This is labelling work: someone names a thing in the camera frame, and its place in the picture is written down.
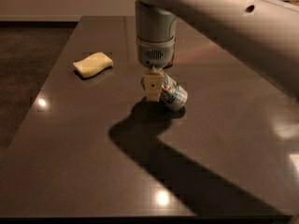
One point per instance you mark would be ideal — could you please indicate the yellow sponge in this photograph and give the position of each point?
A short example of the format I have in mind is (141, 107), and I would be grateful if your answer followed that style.
(93, 64)

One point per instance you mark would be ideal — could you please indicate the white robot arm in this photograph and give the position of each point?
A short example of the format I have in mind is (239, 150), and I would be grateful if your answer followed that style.
(263, 34)

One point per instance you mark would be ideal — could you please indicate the red coca-cola can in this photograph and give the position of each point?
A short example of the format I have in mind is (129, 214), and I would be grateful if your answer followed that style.
(170, 64)

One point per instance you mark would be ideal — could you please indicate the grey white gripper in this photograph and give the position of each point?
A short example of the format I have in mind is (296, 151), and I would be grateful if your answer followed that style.
(155, 54)

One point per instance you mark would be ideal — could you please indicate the white green 7up can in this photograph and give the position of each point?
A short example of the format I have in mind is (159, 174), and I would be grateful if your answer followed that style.
(173, 96)

